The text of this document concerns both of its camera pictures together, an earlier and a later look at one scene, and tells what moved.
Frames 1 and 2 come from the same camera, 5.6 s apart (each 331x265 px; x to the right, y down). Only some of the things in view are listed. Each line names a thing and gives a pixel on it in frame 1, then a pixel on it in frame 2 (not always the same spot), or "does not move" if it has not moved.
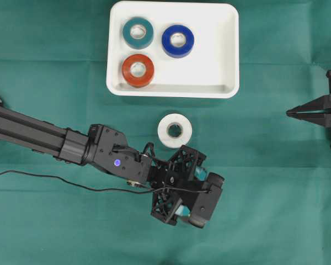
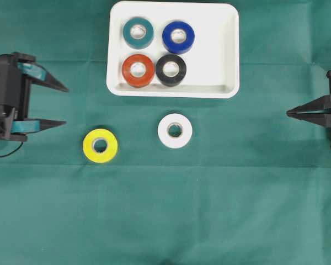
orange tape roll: [138, 70] does not move
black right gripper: [325, 110] does not move
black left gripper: [175, 180] to [9, 96]
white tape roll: [171, 142] does not move
